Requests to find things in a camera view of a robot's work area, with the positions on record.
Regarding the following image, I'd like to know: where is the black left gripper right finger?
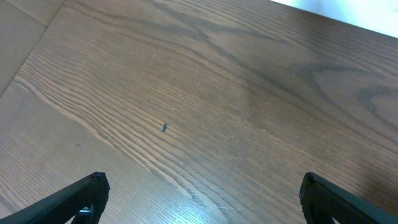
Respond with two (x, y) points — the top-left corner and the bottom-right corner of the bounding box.
(299, 172), (397, 224)

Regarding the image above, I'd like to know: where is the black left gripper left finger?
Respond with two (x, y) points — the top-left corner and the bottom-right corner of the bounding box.
(1, 172), (110, 224)

